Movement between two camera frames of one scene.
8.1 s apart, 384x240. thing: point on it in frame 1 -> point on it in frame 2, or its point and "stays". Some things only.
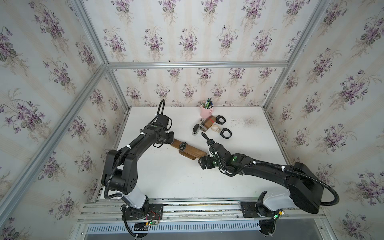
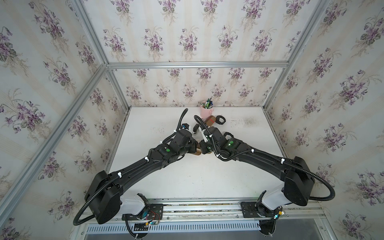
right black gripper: (202, 162) -> (203, 150)
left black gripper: (170, 140) -> (192, 142)
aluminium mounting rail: (299, 217) stays
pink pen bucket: (206, 113) stays
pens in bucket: (208, 104) stays
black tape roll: (217, 119) stays
